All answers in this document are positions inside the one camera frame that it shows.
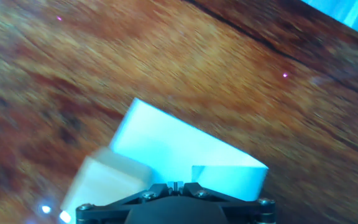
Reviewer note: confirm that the white paper sheet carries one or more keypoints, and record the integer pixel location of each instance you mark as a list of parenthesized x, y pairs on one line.
[(166, 146)]

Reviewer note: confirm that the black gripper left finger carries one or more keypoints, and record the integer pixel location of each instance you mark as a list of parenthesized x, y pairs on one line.
[(110, 211)]

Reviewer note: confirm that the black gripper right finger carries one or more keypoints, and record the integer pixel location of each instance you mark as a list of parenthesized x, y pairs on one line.
[(247, 211)]

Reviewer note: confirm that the glossy red-brown wooden board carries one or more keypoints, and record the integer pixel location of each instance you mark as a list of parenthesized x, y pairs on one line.
[(228, 93)]

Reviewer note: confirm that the small wooden block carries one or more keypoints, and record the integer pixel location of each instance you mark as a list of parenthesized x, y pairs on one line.
[(104, 180)]

